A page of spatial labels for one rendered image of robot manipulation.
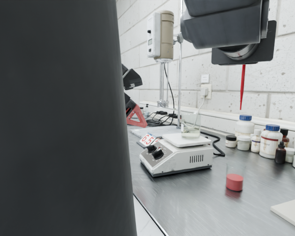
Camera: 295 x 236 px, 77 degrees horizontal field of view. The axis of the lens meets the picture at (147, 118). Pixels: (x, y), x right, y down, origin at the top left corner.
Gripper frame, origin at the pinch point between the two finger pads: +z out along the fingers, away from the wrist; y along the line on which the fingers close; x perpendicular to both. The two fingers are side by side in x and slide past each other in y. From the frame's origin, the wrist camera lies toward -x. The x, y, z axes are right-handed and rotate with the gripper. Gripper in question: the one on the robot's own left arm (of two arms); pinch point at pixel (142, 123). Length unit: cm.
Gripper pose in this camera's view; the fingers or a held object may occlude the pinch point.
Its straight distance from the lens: 60.2
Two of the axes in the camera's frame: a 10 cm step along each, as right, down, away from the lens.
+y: -3.1, -1.6, 9.4
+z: 7.2, 6.0, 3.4
